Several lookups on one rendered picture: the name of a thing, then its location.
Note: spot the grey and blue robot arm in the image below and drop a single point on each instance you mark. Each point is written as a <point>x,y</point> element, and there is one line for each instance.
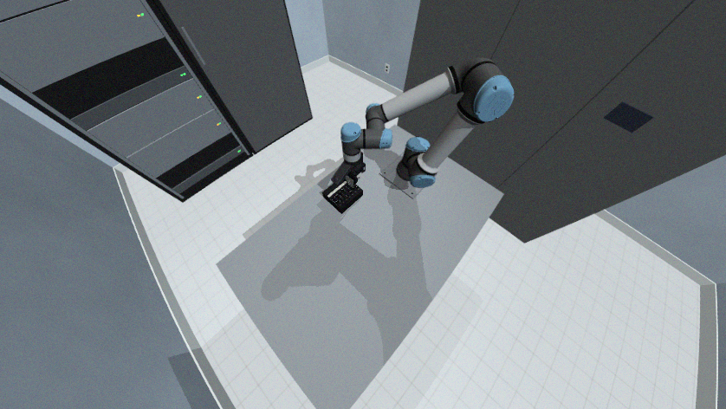
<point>487,94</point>

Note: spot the black lighting desk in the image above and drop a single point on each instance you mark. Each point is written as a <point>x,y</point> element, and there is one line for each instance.
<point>343,196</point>

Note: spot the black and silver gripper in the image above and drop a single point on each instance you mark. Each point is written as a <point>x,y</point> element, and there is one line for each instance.
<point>357,168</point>

